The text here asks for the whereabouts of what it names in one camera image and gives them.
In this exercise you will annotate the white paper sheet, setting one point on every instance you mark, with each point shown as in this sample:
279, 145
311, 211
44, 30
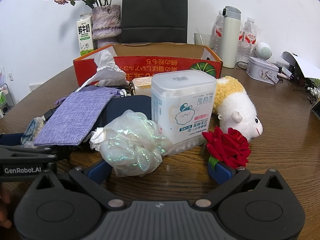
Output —
302, 65

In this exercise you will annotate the wooden desktop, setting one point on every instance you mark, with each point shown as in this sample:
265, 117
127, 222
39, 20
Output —
275, 130

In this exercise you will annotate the dark flat device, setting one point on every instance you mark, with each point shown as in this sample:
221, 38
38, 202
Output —
316, 110

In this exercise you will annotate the person's left hand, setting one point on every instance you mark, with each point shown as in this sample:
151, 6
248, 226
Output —
4, 205

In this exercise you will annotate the white tin box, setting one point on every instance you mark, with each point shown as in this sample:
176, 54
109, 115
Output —
261, 70

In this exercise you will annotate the red fabric rose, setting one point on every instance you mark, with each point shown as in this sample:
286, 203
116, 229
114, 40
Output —
227, 147

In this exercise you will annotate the white wall socket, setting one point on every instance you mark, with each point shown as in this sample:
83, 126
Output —
10, 76
33, 88

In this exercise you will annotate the white cloth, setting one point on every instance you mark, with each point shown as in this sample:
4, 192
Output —
105, 67

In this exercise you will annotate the pink pen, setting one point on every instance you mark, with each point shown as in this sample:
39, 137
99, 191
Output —
285, 76

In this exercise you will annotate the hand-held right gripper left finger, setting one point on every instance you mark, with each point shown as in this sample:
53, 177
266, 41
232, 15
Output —
100, 171

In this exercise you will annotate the milk carton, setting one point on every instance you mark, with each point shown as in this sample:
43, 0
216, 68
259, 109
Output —
85, 37

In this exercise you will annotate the crumpled white tissue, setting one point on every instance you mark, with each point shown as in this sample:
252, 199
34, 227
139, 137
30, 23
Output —
96, 140

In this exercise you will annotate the white thermos bottle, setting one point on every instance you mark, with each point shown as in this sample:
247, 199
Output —
231, 37

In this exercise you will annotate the white round speaker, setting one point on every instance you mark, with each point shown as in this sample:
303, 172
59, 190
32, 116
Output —
263, 51

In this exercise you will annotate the small beige box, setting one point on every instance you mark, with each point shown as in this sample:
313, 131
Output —
142, 86

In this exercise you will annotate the iridescent sheer fabric bundle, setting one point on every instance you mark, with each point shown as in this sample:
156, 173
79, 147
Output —
132, 150

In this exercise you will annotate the white and yellow plush toy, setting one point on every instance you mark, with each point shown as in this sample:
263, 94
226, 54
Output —
240, 110

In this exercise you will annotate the navy zip case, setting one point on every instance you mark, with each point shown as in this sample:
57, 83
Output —
125, 107

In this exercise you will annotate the purple marbled vase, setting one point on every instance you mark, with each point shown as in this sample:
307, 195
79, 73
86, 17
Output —
106, 22

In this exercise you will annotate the clear wrapper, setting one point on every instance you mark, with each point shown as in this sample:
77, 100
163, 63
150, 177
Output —
32, 130

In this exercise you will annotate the purple fabric pouch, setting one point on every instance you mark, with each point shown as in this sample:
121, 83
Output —
70, 120

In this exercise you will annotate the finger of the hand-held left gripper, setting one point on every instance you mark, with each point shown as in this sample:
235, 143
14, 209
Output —
30, 154
11, 139

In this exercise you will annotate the black paper bag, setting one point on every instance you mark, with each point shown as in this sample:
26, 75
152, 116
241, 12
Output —
155, 12

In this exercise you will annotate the clear plastic bag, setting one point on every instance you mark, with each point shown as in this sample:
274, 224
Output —
218, 30

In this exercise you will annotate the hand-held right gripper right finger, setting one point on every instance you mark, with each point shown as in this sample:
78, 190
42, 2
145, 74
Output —
220, 172

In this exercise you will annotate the cotton swab box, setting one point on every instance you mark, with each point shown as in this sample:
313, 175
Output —
182, 100

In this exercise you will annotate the white storage rack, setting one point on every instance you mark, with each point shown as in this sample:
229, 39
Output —
3, 97

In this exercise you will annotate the clear glass cup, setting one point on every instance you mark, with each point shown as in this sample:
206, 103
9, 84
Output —
205, 42

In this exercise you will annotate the orange cardboard box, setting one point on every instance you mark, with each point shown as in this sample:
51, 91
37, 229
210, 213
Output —
175, 63

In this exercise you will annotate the plastic water bottle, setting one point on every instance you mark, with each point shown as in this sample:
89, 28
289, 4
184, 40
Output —
248, 40

